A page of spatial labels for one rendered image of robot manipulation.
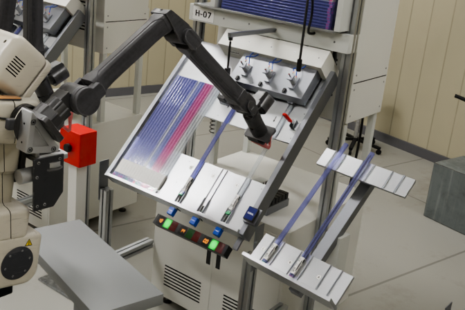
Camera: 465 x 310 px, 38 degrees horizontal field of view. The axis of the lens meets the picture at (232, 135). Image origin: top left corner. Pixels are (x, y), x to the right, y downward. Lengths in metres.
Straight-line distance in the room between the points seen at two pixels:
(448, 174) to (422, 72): 1.51
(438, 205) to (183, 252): 2.09
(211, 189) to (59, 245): 0.57
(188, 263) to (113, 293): 0.88
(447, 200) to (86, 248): 2.71
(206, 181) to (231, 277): 0.53
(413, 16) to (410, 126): 0.93
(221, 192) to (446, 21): 3.53
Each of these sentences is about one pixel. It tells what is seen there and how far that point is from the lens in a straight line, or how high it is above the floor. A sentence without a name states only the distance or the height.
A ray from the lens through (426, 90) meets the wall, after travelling 5.76.
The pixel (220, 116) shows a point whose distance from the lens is 2.62.
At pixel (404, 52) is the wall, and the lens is 5.87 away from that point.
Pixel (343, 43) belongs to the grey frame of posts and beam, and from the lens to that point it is 2.52.
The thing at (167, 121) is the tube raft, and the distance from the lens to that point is 2.71.
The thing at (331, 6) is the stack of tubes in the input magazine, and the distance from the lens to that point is 2.50.
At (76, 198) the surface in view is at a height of 0.45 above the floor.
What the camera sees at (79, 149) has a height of 0.71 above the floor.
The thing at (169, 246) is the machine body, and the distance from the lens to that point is 3.04.
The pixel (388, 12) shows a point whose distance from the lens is 2.85.
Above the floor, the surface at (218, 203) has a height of 0.77.
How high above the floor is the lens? 1.74
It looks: 18 degrees down
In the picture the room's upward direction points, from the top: 6 degrees clockwise
